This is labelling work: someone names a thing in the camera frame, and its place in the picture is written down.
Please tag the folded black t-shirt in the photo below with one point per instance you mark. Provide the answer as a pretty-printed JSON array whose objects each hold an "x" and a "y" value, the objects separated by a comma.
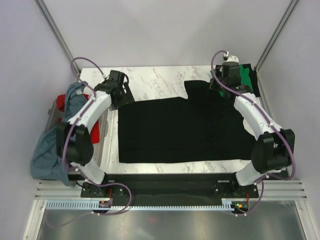
[{"x": 253, "y": 80}]

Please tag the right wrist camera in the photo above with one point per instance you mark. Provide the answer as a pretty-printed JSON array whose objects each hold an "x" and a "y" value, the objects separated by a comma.
[{"x": 230, "y": 68}]

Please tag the aluminium frame post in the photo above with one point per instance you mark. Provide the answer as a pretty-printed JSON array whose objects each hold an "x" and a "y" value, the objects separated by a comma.
[
  {"x": 57, "y": 33},
  {"x": 277, "y": 32}
]

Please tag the blue-grey t-shirt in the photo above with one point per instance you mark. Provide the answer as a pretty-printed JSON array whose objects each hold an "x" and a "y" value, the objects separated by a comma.
[{"x": 45, "y": 163}]

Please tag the left aluminium frame post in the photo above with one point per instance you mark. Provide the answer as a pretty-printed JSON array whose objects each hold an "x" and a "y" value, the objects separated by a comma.
[{"x": 57, "y": 33}]

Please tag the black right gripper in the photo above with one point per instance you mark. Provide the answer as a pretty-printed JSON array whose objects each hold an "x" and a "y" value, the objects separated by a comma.
[{"x": 214, "y": 86}]

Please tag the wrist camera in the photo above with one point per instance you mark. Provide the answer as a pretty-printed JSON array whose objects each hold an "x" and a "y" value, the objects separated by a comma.
[
  {"x": 230, "y": 68},
  {"x": 117, "y": 78}
]

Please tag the red t-shirt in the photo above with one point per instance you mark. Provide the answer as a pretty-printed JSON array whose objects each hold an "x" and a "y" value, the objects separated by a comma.
[{"x": 61, "y": 100}]

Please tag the white slotted cable duct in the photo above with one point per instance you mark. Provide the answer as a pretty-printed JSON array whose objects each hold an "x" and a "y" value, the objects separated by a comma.
[{"x": 99, "y": 205}]

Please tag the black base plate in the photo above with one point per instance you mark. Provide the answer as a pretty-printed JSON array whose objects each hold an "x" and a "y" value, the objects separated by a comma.
[{"x": 180, "y": 189}]

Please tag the clear plastic bin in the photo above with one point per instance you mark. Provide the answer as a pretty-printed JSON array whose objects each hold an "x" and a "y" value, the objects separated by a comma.
[{"x": 55, "y": 114}]

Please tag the folded green t-shirt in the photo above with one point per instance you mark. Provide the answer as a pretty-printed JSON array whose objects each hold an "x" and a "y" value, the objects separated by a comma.
[{"x": 245, "y": 82}]

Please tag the black t-shirt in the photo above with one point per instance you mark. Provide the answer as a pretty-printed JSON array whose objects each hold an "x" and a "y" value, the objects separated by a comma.
[
  {"x": 202, "y": 127},
  {"x": 253, "y": 80}
]

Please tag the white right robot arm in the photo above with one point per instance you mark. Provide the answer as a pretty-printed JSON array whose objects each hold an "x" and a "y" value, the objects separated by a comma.
[{"x": 273, "y": 152}]

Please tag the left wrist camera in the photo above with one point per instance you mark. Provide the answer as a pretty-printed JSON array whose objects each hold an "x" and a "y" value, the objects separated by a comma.
[{"x": 117, "y": 78}]

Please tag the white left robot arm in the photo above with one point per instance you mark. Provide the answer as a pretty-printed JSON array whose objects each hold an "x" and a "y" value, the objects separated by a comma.
[{"x": 73, "y": 140}]

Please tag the right aluminium frame post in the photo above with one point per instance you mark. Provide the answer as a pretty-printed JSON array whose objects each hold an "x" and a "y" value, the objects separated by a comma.
[{"x": 277, "y": 32}]

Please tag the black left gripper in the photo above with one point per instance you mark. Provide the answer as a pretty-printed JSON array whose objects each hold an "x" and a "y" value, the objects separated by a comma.
[{"x": 127, "y": 98}]

